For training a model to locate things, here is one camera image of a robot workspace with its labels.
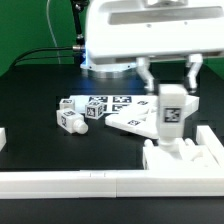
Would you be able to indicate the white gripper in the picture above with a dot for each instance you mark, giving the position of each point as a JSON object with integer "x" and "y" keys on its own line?
{"x": 120, "y": 29}

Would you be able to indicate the white chair seat part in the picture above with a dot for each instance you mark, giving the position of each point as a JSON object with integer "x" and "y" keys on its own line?
{"x": 186, "y": 156}

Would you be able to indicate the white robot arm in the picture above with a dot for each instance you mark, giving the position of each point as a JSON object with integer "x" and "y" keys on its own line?
{"x": 106, "y": 68}

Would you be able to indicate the white marker base sheet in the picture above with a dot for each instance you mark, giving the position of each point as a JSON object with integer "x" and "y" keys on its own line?
{"x": 112, "y": 103}

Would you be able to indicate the white cube nut with marker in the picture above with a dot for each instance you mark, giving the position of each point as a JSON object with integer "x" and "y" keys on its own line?
{"x": 94, "y": 109}

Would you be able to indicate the white chair backrest frame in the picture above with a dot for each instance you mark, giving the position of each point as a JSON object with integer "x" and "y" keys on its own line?
{"x": 141, "y": 119}

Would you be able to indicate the white U-shaped fence frame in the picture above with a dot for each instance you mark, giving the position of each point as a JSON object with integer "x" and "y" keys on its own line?
{"x": 121, "y": 183}

